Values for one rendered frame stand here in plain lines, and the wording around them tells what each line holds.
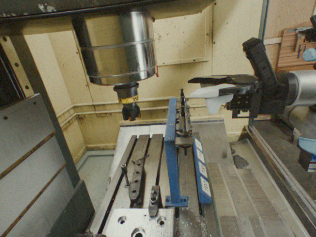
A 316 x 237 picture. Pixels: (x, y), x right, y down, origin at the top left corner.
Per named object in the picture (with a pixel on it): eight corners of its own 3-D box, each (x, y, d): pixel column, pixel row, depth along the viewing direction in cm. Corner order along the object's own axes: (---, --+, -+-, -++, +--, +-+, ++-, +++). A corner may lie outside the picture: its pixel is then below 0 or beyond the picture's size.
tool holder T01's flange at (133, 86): (116, 85, 48) (114, 75, 47) (139, 82, 48) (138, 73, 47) (111, 93, 42) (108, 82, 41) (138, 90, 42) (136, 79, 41)
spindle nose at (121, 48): (99, 73, 51) (87, 23, 46) (157, 66, 51) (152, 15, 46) (77, 90, 37) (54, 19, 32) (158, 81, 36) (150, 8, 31)
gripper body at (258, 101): (228, 119, 41) (290, 118, 40) (233, 80, 38) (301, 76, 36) (222, 106, 48) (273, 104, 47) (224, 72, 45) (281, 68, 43)
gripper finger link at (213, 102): (196, 122, 38) (234, 112, 40) (196, 93, 35) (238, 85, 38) (189, 115, 40) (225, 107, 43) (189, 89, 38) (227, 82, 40)
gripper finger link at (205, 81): (187, 99, 50) (223, 103, 45) (187, 77, 47) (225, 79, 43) (192, 95, 52) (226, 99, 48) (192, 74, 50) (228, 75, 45)
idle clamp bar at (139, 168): (145, 168, 105) (144, 159, 102) (141, 209, 81) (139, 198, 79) (136, 169, 105) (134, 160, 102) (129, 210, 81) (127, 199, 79)
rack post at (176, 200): (187, 197, 84) (183, 140, 72) (187, 207, 80) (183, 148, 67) (165, 197, 86) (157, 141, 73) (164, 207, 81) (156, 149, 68)
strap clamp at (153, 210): (162, 203, 83) (158, 177, 76) (159, 233, 71) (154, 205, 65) (155, 203, 83) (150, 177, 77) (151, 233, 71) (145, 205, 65)
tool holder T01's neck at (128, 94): (120, 98, 49) (118, 86, 47) (139, 96, 48) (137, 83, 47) (117, 105, 44) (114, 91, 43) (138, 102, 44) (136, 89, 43)
